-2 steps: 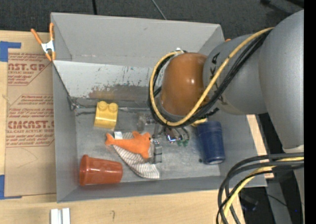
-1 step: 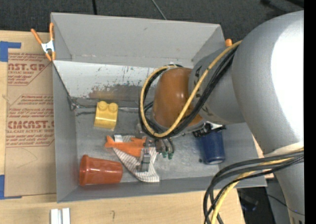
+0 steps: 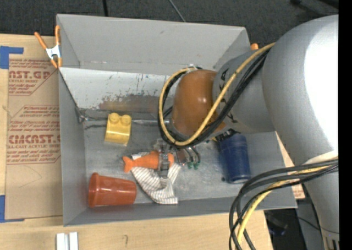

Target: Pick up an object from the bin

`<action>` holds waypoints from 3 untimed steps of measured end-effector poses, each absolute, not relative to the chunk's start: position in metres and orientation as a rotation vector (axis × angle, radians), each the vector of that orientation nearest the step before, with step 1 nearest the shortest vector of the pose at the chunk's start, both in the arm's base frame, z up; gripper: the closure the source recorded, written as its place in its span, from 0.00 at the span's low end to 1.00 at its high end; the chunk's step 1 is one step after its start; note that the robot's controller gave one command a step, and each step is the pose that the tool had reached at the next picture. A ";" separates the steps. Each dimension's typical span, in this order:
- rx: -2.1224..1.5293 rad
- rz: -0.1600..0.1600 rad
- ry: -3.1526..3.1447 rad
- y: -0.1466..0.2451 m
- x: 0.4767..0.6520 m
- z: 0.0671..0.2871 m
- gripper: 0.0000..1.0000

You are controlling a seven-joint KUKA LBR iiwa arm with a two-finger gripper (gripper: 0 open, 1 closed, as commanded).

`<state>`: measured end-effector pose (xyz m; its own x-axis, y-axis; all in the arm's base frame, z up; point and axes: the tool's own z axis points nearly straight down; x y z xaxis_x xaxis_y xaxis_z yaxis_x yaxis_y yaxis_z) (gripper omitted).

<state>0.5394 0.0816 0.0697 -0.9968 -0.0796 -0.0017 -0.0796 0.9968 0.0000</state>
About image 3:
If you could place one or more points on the grey metal bin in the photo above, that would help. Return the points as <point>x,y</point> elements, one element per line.
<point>110,50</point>

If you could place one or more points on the orange toy fish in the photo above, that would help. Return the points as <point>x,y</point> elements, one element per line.
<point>143,161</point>

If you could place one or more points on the yellow toy brick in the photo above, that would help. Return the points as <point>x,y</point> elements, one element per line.
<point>118,130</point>

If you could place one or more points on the white striped cloth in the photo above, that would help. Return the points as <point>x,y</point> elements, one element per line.
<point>154,185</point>

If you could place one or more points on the orange plastic cup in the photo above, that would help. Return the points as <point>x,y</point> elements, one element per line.
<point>111,191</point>

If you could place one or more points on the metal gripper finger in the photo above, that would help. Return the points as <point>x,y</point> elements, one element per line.
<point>162,148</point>
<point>165,168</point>

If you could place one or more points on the black cylinder on white bracket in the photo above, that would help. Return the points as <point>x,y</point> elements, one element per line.
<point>226,134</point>

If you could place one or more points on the dark blue can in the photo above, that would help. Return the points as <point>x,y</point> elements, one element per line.
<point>235,158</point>

